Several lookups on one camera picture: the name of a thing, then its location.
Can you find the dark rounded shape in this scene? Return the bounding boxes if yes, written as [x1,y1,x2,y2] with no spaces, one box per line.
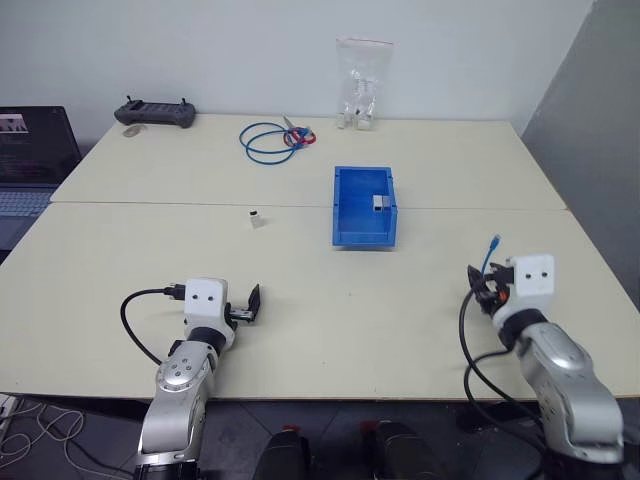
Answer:
[358,419,454,480]
[253,423,313,480]

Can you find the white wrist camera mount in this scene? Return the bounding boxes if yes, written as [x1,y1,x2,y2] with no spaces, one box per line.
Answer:
[503,253,557,322]
[182,277,239,352]

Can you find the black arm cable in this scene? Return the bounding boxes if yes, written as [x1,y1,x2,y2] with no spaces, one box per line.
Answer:
[458,288,547,444]
[119,283,187,367]

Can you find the grey partition panel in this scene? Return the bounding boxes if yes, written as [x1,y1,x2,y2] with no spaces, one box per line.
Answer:
[518,0,640,314]

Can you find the coiled blue cable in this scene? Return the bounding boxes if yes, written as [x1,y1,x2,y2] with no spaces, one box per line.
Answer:
[238,121,301,166]

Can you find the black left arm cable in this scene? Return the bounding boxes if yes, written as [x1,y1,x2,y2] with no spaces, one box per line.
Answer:
[119,283,187,367]

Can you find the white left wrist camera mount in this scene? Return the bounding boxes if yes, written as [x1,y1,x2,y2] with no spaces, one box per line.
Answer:
[182,277,239,352]

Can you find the blue plastic bin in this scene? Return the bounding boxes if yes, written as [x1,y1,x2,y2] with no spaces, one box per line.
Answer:
[331,165,402,250]

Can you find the dark grey remote controller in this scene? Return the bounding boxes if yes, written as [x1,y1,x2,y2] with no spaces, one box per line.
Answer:
[113,95,198,130]

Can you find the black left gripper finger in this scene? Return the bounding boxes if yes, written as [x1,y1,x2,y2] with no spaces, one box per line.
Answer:
[247,282,263,325]

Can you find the open laptop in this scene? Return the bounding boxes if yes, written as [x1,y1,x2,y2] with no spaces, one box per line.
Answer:
[0,105,83,251]

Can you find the white floor cables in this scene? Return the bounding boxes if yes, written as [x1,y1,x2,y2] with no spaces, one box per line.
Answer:
[0,397,144,480]

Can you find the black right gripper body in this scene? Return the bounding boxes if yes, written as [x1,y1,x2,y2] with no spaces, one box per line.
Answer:
[474,273,514,316]

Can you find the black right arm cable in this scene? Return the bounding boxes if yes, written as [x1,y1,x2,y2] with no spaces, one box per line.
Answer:
[458,288,547,444]

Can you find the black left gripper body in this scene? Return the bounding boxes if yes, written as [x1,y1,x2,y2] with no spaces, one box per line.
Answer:
[223,301,255,327]

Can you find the white power strip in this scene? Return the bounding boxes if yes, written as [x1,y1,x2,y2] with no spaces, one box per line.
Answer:
[0,392,17,429]

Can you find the clear plastic zip bag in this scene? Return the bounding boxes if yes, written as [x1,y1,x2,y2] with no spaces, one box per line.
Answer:
[335,35,397,133]

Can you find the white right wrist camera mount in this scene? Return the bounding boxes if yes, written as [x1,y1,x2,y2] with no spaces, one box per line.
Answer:
[503,253,557,322]

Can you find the blue ethernet cable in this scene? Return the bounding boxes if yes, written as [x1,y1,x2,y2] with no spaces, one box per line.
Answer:
[481,233,503,279]

